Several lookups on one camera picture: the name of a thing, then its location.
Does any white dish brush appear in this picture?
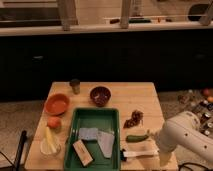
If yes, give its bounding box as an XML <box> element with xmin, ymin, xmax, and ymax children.
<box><xmin>120</xmin><ymin>149</ymin><xmax>158</xmax><ymax>161</ymax></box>

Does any orange fruit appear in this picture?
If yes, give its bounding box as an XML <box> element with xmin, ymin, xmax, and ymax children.
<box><xmin>47</xmin><ymin>117</ymin><xmax>61</xmax><ymax>129</ymax></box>

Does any green plastic tray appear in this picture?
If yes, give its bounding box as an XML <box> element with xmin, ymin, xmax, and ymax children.
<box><xmin>63</xmin><ymin>108</ymin><xmax>121</xmax><ymax>171</ymax></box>

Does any yellow corn cob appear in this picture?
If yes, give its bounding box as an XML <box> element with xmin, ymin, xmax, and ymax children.
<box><xmin>45</xmin><ymin>127</ymin><xmax>57</xmax><ymax>153</ymax></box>

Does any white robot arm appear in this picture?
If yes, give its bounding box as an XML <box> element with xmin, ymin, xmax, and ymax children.
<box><xmin>154</xmin><ymin>111</ymin><xmax>213</xmax><ymax>164</ymax></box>

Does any wooden block brush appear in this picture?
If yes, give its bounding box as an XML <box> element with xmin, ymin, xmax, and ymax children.
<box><xmin>73</xmin><ymin>140</ymin><xmax>93</xmax><ymax>166</ymax></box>

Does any green chili pepper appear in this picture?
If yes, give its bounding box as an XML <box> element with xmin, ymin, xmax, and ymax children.
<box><xmin>126</xmin><ymin>134</ymin><xmax>149</xmax><ymax>143</ymax></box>

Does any spice bottle rack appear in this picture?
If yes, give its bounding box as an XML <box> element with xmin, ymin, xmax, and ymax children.
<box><xmin>178</xmin><ymin>88</ymin><xmax>213</xmax><ymax>137</ymax></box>

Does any dried red chili bunch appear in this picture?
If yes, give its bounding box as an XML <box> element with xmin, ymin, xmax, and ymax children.
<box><xmin>124</xmin><ymin>110</ymin><xmax>143</xmax><ymax>128</ymax></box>

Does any black pole stand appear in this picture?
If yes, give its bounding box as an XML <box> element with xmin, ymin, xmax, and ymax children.
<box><xmin>13</xmin><ymin>130</ymin><xmax>27</xmax><ymax>171</ymax></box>

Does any grey cloth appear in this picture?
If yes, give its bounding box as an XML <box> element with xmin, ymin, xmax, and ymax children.
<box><xmin>98</xmin><ymin>131</ymin><xmax>115</xmax><ymax>158</ymax></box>

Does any purple bowl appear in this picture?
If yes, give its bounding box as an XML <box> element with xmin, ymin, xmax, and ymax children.
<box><xmin>90</xmin><ymin>86</ymin><xmax>111</xmax><ymax>107</ymax></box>

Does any orange bowl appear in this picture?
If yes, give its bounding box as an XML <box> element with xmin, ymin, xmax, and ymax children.
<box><xmin>44</xmin><ymin>93</ymin><xmax>70</xmax><ymax>116</ymax></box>

